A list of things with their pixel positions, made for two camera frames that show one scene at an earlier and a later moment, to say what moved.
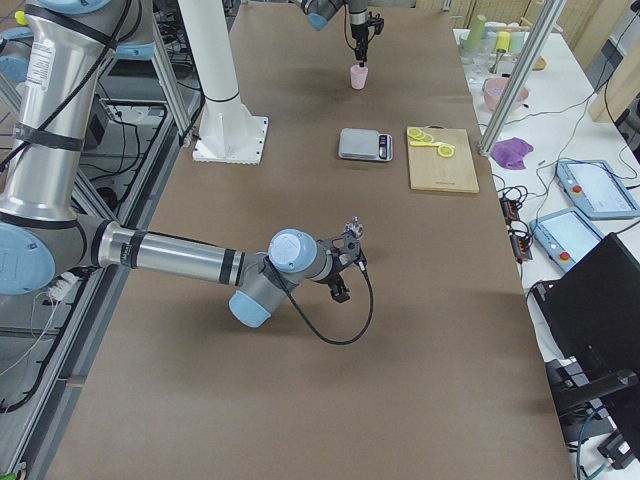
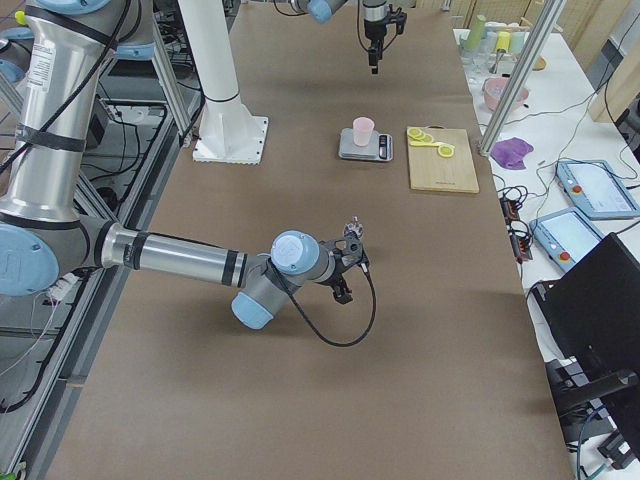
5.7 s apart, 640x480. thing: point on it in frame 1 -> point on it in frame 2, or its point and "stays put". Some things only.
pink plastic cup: (359, 76) -> (362, 130)
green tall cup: (476, 35) stays put
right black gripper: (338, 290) stays put
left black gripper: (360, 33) -> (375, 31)
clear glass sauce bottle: (353, 231) stays put
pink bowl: (493, 90) stays put
